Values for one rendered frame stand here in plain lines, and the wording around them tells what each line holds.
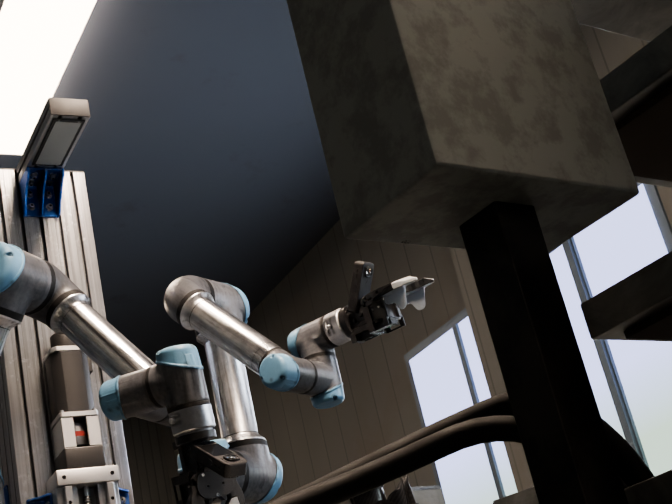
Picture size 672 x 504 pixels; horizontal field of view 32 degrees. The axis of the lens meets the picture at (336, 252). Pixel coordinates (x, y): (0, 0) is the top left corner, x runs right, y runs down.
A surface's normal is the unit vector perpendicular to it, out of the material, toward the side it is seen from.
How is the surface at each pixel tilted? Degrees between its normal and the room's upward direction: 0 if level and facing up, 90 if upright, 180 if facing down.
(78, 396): 90
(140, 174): 180
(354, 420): 90
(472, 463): 90
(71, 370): 90
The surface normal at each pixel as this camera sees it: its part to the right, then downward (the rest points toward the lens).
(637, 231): -0.87, 0.00
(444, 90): 0.55, -0.44
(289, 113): 0.22, 0.90
